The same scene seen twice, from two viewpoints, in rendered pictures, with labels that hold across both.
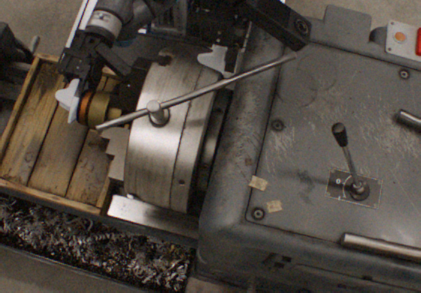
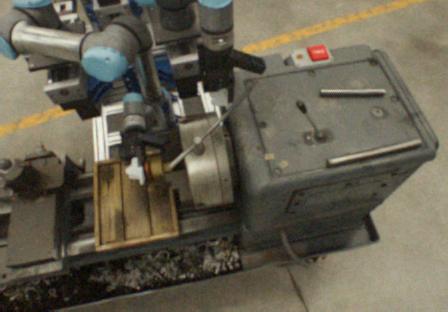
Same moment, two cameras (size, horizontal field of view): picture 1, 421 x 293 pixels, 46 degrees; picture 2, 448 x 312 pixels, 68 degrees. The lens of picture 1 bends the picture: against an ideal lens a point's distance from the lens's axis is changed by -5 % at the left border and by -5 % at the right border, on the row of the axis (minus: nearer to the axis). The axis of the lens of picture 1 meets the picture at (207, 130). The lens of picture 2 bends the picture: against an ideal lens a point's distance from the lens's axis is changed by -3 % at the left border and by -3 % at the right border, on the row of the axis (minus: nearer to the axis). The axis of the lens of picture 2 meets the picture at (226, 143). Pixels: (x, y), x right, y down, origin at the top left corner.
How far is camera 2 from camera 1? 0.23 m
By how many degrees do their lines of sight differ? 13
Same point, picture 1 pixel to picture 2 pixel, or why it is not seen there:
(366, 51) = (287, 71)
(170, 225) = (221, 221)
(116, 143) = (175, 181)
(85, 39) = (127, 135)
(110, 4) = (133, 110)
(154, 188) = (211, 192)
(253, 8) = (234, 58)
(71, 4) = (84, 142)
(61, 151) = (137, 210)
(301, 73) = (260, 95)
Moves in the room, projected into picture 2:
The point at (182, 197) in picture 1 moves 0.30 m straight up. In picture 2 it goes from (229, 190) to (227, 139)
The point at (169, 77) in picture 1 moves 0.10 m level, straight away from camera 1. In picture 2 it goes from (193, 127) to (177, 105)
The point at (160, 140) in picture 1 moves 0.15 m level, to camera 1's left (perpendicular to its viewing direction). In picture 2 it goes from (204, 161) to (156, 180)
